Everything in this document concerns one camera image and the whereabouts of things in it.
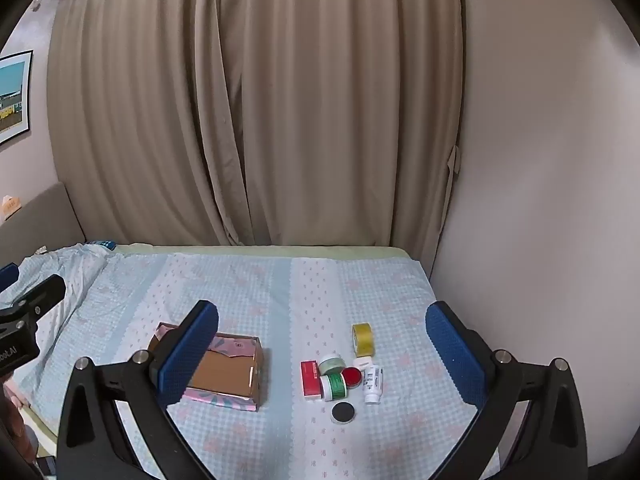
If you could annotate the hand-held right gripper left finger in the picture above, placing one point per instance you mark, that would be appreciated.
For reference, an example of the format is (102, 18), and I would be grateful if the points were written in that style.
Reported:
(190, 350)

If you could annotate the beige curtain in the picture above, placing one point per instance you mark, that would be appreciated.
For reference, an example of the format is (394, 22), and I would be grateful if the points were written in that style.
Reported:
(300, 100)

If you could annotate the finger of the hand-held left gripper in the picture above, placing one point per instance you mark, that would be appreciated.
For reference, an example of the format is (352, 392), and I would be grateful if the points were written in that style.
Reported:
(7, 276)
(45, 292)

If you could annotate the red carton box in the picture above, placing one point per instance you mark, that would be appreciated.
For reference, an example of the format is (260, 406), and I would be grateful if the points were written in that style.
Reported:
(311, 380)

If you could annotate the patterned cardboard box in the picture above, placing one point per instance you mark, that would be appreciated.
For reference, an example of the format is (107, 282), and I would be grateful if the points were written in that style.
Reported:
(220, 370)

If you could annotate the grey bed headboard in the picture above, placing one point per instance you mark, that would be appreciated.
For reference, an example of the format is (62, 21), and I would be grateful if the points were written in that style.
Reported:
(45, 220)

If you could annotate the yellow tape roll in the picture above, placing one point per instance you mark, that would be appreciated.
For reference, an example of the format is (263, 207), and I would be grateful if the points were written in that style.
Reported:
(364, 340)

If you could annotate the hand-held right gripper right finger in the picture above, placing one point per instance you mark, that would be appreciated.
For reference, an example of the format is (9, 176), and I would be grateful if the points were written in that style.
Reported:
(455, 355)

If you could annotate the white plastic bottle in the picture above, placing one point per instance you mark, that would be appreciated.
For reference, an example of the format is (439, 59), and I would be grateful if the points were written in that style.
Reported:
(373, 384)

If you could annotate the blue checked bed sheet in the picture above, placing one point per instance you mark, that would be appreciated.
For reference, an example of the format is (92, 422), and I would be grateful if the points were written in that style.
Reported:
(300, 300)

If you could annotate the pale green cream jar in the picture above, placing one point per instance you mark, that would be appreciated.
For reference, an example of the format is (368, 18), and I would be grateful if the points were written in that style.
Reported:
(332, 363)

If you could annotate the framed wall poster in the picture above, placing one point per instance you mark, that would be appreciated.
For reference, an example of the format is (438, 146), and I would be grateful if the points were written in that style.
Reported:
(12, 97)

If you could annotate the small blue patterned item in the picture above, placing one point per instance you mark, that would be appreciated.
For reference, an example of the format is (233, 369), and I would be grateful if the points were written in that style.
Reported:
(104, 244)

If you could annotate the red round jar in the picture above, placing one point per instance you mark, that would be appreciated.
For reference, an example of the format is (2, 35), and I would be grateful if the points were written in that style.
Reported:
(352, 377)

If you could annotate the small white cap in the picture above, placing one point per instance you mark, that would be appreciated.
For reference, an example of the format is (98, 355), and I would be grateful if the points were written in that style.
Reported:
(362, 362)

